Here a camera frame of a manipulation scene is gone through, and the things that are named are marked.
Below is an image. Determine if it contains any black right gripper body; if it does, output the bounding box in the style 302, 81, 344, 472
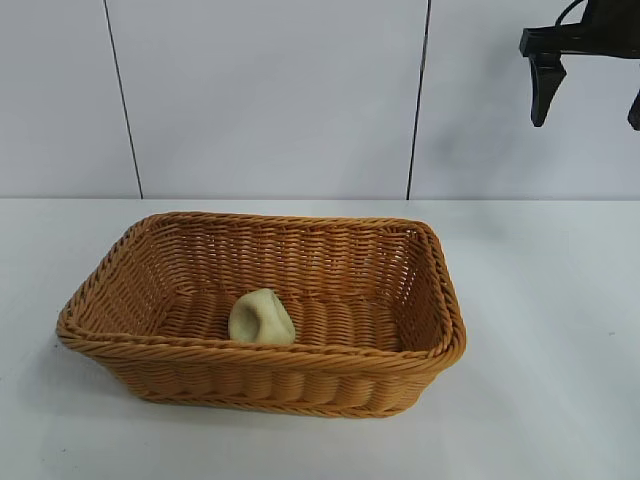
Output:
519, 0, 640, 59

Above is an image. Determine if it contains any brown woven wicker basket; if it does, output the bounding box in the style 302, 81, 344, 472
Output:
55, 210, 468, 416

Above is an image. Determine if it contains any pale yellow egg yolk pastry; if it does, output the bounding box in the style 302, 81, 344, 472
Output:
228, 288, 296, 346

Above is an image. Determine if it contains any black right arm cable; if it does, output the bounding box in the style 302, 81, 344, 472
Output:
549, 0, 586, 27

